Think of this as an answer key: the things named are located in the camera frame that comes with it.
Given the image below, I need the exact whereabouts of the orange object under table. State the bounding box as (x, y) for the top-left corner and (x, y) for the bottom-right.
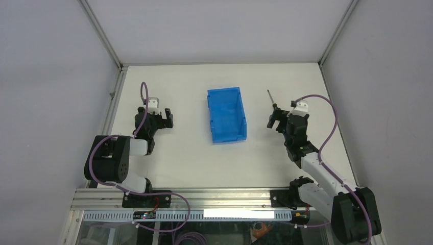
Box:
(251, 222), (273, 239)

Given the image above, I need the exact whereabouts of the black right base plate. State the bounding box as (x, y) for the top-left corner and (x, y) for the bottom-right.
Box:
(270, 189), (307, 210)

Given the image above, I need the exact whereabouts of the blue plastic bin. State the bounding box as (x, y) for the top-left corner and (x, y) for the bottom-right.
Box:
(207, 87), (247, 144)

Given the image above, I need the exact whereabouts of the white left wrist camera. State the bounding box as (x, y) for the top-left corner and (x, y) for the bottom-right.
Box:
(148, 97), (160, 114)

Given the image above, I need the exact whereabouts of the black yellow screwdriver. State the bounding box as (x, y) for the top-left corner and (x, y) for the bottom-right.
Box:
(267, 89), (277, 108)

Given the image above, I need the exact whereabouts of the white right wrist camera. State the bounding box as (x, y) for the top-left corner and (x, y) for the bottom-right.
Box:
(289, 100), (308, 117)

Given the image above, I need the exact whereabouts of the aluminium right corner post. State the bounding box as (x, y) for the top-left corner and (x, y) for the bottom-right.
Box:
(318, 0), (359, 68)

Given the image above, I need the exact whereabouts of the aluminium front frame rail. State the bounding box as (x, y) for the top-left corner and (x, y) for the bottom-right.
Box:
(70, 188), (315, 212)

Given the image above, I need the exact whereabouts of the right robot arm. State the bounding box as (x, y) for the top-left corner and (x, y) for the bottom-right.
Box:
(267, 105), (382, 244)

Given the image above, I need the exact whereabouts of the aluminium left corner post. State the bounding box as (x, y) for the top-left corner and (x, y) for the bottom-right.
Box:
(78, 0), (123, 70)

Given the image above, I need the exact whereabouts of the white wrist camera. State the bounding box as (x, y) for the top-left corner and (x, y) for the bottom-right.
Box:
(289, 100), (308, 117)
(148, 97), (160, 114)

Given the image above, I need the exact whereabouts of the white slotted cable duct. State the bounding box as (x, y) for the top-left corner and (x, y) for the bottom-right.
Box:
(83, 208), (292, 223)

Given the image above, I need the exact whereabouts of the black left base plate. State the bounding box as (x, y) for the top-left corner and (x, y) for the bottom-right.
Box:
(122, 190), (172, 208)

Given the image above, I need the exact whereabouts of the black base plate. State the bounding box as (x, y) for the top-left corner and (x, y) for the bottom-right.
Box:
(270, 189), (307, 210)
(122, 190), (172, 208)

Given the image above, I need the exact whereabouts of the aluminium corner post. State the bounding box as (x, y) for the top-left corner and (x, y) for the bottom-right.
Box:
(78, 0), (123, 70)
(318, 0), (359, 68)

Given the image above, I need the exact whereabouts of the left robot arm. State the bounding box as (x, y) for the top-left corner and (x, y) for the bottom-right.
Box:
(84, 107), (174, 207)

